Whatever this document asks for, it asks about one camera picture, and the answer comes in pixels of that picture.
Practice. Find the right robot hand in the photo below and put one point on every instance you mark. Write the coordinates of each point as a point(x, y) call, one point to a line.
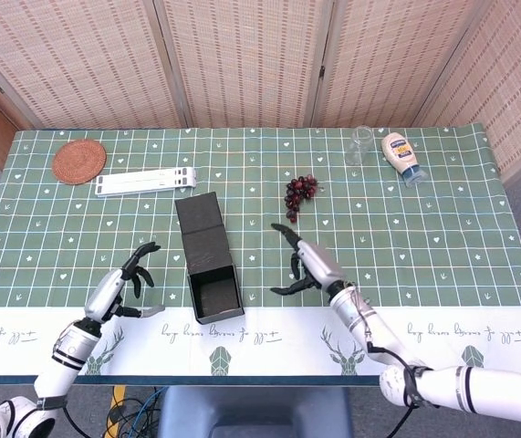
point(319, 267)

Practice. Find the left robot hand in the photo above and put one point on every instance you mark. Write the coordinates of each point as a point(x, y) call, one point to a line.
point(105, 296)

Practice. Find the black paper box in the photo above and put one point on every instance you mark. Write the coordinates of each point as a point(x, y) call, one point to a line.
point(207, 260)

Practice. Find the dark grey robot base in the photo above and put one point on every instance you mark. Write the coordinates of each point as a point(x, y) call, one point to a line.
point(251, 410)

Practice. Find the white folding stand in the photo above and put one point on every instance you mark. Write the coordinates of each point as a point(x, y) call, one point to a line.
point(146, 181)

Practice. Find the bamboo folding screen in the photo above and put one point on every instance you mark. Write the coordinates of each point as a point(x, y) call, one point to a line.
point(242, 59)

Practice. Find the dark red grape bunch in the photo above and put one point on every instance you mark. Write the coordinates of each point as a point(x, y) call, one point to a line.
point(299, 191)

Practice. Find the green checked tablecloth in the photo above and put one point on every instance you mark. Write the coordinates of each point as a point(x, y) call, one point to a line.
point(401, 219)

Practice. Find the clear plastic jar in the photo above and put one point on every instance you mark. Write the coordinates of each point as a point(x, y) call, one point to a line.
point(357, 148)

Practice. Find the round woven rattan coaster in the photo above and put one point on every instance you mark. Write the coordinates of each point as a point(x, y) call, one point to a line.
point(79, 162)

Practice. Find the mayonnaise squeeze bottle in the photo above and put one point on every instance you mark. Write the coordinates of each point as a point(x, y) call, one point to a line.
point(400, 153)

